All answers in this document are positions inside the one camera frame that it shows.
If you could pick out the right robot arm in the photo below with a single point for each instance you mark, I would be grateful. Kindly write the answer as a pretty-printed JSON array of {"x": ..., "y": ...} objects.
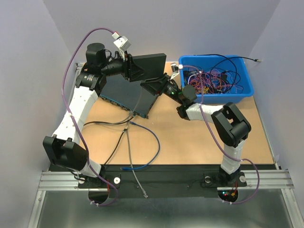
[{"x": 227, "y": 125}]

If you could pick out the small black switch box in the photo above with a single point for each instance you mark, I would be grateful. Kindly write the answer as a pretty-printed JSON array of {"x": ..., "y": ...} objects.
[{"x": 155, "y": 64}]

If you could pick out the blue plastic bin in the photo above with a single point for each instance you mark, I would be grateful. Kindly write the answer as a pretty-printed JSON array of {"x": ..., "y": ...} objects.
[{"x": 217, "y": 79}]

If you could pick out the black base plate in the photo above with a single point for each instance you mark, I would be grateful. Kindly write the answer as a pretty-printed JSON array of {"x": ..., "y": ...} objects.
[{"x": 171, "y": 181}]

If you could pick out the large black network switch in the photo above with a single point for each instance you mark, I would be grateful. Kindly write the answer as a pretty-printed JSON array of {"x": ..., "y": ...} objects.
[{"x": 128, "y": 95}]

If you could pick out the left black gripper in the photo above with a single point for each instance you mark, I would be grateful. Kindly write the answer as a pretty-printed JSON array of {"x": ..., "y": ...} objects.
[{"x": 127, "y": 65}]

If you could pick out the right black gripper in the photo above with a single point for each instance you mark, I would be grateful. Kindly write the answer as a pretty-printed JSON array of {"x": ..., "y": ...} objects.
[{"x": 154, "y": 85}]

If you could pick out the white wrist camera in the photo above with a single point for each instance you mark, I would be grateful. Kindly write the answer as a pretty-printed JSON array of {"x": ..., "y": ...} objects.
[
  {"x": 175, "y": 70},
  {"x": 122, "y": 43}
]

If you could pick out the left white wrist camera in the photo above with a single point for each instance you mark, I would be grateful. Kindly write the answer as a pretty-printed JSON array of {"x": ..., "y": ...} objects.
[{"x": 122, "y": 43}]

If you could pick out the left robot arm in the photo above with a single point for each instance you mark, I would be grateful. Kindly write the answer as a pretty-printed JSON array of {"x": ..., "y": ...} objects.
[{"x": 73, "y": 118}]

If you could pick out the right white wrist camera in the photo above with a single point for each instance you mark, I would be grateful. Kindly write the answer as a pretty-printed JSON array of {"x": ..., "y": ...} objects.
[{"x": 175, "y": 70}]

